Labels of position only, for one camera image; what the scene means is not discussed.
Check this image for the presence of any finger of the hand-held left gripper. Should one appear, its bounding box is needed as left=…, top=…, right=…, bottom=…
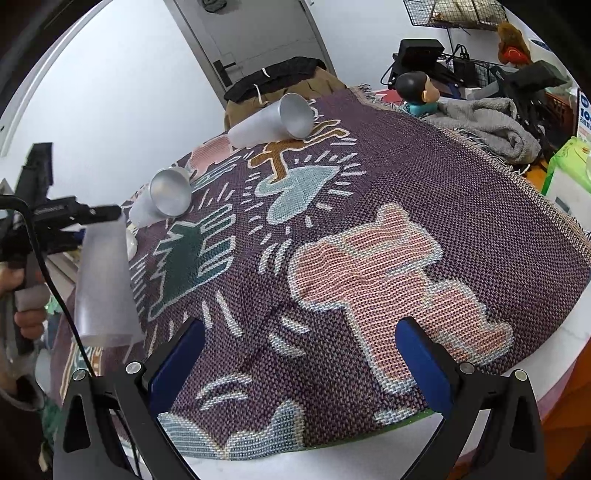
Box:
left=41, top=228, right=86, bottom=254
left=33, top=198, right=123, bottom=230

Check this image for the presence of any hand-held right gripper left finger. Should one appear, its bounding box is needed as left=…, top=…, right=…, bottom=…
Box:
left=52, top=316, right=206, bottom=480

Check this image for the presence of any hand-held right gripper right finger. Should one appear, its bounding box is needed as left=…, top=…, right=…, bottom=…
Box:
left=394, top=316, right=549, bottom=480

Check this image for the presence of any translucent white cup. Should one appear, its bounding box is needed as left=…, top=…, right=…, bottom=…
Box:
left=128, top=166, right=193, bottom=228
left=75, top=215, right=145, bottom=348
left=227, top=92, right=318, bottom=149

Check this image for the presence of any person's left forearm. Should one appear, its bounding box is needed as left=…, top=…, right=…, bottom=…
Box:
left=0, top=369, right=58, bottom=480

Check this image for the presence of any person's left hand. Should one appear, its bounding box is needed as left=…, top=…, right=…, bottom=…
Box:
left=0, top=264, right=48, bottom=343

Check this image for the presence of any small white round object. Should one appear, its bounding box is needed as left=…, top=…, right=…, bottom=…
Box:
left=124, top=224, right=140, bottom=260

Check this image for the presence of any printed woven blanket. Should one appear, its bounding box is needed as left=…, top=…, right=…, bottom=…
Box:
left=50, top=84, right=591, bottom=462

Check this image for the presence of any black garment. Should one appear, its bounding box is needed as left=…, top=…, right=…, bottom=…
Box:
left=223, top=56, right=327, bottom=104

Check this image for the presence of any green tissue packet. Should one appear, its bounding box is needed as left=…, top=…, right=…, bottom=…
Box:
left=540, top=135, right=591, bottom=219

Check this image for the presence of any grey towel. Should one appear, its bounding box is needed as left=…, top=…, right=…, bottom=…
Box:
left=421, top=96, right=542, bottom=166

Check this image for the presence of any grey door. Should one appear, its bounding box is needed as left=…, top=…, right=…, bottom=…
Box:
left=159, top=0, right=343, bottom=109

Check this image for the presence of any black-haired doll figurine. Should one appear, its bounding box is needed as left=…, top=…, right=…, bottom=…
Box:
left=396, top=71, right=443, bottom=119

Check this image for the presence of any brown fabric bag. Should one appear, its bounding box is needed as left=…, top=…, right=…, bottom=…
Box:
left=224, top=68, right=348, bottom=134

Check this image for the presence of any blue and white box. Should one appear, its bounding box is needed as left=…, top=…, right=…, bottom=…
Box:
left=574, top=87, right=591, bottom=145

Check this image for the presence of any black electronic device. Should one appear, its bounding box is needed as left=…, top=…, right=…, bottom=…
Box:
left=392, top=39, right=448, bottom=89

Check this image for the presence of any orange plush toy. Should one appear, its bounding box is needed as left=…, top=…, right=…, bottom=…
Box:
left=497, top=21, right=533, bottom=68

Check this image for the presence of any black cable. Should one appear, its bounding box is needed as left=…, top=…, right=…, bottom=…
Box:
left=0, top=195, right=144, bottom=480

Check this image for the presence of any black door handle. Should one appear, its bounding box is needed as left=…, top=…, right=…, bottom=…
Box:
left=212, top=59, right=244, bottom=87

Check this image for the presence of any black wire basket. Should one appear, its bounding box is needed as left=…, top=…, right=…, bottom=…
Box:
left=403, top=0, right=509, bottom=32

